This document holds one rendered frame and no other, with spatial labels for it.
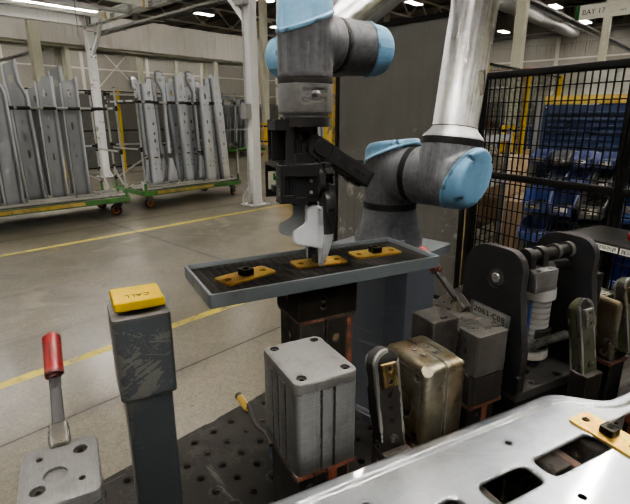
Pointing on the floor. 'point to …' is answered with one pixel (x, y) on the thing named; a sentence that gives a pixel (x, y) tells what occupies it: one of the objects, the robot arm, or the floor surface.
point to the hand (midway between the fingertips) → (319, 252)
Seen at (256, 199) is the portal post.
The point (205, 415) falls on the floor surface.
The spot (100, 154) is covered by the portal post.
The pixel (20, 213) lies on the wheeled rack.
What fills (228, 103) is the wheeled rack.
